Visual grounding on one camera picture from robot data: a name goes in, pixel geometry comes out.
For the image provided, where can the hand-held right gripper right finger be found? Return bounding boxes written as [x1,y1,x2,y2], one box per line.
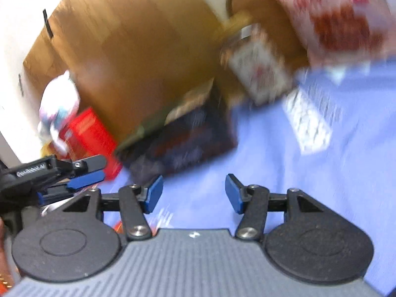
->
[225,174,348,240]

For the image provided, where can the clear nut jar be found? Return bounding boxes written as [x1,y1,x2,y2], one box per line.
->
[219,12,295,106]

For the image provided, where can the blue printed blanket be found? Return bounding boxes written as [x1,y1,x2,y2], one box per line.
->
[102,59,396,297]

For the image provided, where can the black tape strips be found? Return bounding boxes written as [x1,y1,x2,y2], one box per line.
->
[42,9,54,38]

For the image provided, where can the red gift box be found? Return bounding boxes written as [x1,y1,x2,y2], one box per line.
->
[60,108,123,180]

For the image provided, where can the pastel plush toy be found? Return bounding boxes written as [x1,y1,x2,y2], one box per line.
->
[37,71,81,158]

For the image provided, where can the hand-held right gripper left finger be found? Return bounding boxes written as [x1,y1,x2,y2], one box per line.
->
[37,175,164,240]

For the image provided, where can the black storage box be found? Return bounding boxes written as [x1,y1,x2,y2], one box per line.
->
[116,83,239,184]

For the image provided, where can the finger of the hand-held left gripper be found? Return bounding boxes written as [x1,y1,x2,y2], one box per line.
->
[37,184,78,206]
[66,156,107,190]

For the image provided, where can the large pink snack bag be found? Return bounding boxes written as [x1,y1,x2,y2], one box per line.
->
[250,0,394,67]

